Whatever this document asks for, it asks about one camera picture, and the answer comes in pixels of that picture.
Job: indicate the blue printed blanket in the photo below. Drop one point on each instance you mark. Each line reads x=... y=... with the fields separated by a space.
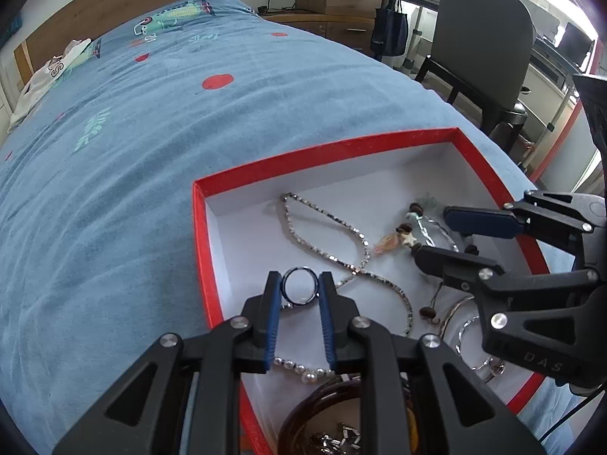
x=118 y=199

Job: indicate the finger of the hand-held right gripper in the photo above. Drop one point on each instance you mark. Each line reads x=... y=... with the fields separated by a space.
x=450 y=263
x=479 y=222

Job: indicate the wooden headboard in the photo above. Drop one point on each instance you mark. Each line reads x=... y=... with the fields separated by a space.
x=118 y=4

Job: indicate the glass desk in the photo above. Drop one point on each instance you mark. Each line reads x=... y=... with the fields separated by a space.
x=545 y=61

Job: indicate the amber bangle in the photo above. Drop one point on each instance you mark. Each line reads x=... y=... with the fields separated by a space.
x=296 y=417

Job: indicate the metal bangle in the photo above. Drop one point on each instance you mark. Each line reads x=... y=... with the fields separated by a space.
x=453 y=310

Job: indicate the white garment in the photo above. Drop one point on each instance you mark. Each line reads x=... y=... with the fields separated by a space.
x=38 y=80

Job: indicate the silver twisted hoop earring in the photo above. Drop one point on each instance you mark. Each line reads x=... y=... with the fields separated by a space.
x=467 y=324
x=424 y=234

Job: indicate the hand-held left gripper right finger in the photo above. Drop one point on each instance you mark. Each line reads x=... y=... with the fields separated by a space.
x=327 y=324

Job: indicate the computer monitor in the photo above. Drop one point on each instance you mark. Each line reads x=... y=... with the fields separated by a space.
x=576 y=45

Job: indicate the dark hanging bag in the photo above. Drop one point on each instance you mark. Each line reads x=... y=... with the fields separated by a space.
x=391 y=28

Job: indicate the grey chair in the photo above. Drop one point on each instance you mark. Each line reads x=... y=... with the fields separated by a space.
x=479 y=33

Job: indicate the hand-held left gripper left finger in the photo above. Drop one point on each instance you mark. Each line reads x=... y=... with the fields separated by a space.
x=272 y=324

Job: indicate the red jewelry box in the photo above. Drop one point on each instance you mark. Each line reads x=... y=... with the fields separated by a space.
x=246 y=199

